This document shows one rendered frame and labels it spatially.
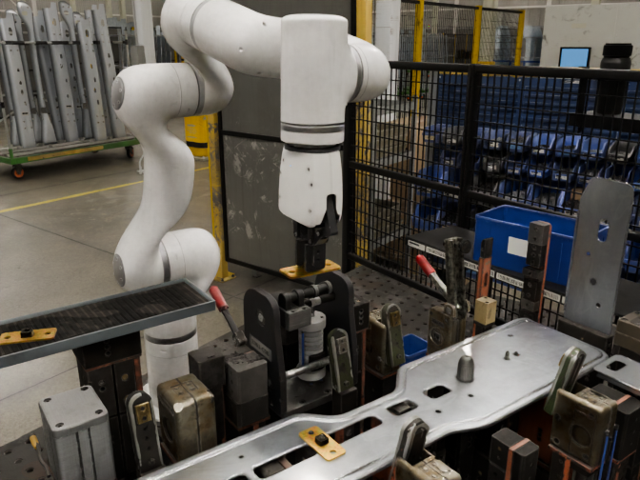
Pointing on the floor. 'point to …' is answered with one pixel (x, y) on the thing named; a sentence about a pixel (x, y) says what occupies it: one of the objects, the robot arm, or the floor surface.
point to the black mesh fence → (470, 161)
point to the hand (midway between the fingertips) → (310, 253)
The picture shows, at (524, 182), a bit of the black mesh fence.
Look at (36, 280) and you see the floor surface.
